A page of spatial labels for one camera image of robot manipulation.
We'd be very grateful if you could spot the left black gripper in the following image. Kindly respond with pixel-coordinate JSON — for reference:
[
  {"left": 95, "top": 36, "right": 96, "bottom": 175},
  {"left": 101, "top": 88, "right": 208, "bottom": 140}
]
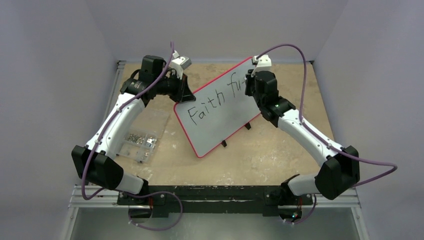
[{"left": 154, "top": 71, "right": 195, "bottom": 103}]

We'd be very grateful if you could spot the pink framed whiteboard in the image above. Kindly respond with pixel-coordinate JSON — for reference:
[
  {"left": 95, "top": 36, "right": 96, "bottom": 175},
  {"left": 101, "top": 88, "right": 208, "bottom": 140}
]
[{"left": 173, "top": 57, "right": 260, "bottom": 158}]

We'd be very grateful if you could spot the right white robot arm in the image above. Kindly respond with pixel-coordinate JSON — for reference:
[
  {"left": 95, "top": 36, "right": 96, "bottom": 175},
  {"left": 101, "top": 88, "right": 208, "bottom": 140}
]
[{"left": 245, "top": 69, "right": 360, "bottom": 204}]

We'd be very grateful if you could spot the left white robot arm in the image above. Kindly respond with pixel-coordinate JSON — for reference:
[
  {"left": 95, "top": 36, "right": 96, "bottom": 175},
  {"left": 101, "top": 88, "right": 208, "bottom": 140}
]
[{"left": 71, "top": 52, "right": 196, "bottom": 205}]

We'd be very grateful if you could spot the clear plastic parts box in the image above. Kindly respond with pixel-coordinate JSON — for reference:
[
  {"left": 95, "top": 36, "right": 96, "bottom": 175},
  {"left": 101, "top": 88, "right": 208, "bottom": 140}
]
[{"left": 116, "top": 108, "right": 170, "bottom": 163}]

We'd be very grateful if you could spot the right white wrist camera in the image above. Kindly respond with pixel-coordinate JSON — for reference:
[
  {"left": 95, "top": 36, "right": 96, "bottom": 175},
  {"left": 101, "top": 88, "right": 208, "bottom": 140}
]
[{"left": 250, "top": 54, "right": 272, "bottom": 77}]

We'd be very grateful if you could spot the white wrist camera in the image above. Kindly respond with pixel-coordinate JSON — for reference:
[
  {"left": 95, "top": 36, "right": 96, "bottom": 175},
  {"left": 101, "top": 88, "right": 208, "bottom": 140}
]
[
  {"left": 250, "top": 54, "right": 272, "bottom": 77},
  {"left": 169, "top": 50, "right": 192, "bottom": 80}
]

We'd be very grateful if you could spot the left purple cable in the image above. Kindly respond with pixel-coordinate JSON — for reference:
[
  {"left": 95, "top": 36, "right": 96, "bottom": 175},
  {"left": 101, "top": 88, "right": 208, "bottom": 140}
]
[{"left": 80, "top": 41, "right": 176, "bottom": 201}]

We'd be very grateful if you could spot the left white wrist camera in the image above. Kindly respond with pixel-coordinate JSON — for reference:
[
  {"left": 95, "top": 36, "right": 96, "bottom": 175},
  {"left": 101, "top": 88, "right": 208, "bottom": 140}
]
[{"left": 169, "top": 50, "right": 192, "bottom": 80}]

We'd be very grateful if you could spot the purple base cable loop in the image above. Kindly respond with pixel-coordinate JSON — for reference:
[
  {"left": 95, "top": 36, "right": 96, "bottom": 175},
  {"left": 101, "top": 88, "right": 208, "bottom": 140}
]
[{"left": 127, "top": 191, "right": 184, "bottom": 233}]

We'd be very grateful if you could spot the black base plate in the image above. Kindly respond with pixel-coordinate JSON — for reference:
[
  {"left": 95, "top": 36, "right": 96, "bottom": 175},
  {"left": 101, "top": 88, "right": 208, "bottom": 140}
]
[{"left": 117, "top": 185, "right": 311, "bottom": 218}]

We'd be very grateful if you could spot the aluminium rail frame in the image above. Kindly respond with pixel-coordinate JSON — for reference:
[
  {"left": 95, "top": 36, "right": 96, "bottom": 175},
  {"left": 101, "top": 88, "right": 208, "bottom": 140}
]
[{"left": 61, "top": 60, "right": 370, "bottom": 240}]

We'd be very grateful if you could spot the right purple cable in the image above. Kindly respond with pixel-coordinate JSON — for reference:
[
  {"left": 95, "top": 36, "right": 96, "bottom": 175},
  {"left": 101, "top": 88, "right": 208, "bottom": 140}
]
[{"left": 256, "top": 43, "right": 398, "bottom": 190}]

